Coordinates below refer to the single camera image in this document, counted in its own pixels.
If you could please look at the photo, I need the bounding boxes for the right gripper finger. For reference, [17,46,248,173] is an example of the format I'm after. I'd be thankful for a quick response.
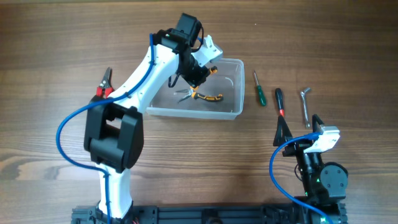
[312,114,324,133]
[273,115,293,146]

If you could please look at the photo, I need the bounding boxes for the orange black long-nose pliers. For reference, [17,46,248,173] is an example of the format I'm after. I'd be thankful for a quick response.
[174,65,224,104]

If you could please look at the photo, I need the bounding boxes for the red handled pruning shears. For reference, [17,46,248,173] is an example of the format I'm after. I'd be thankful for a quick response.
[96,67,114,98]

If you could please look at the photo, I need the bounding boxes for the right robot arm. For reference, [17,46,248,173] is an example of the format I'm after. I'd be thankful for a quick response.
[269,115,348,223]

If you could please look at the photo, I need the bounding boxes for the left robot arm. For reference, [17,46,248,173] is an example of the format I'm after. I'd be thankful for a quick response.
[83,14,221,223]

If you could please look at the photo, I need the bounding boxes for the clear plastic container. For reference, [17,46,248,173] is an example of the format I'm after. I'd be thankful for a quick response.
[146,58,245,120]

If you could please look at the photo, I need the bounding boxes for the silver L-shaped socket wrench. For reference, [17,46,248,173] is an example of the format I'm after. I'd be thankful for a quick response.
[300,87,311,129]

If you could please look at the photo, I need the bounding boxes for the right blue cable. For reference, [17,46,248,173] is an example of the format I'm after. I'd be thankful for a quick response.
[269,131,335,224]

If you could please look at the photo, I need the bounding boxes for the blue cable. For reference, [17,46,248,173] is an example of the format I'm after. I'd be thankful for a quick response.
[55,32,156,224]
[269,131,335,224]

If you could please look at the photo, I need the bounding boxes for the green handled screwdriver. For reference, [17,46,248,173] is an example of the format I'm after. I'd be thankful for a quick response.
[253,70,267,106]

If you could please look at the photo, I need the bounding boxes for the black red handled screwdriver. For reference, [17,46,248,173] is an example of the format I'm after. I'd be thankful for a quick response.
[275,88,285,116]

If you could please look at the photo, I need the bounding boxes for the left blue cable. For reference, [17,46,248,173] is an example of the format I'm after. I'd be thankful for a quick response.
[55,32,156,224]

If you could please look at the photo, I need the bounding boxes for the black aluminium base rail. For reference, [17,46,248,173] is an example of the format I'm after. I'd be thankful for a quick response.
[71,203,348,224]

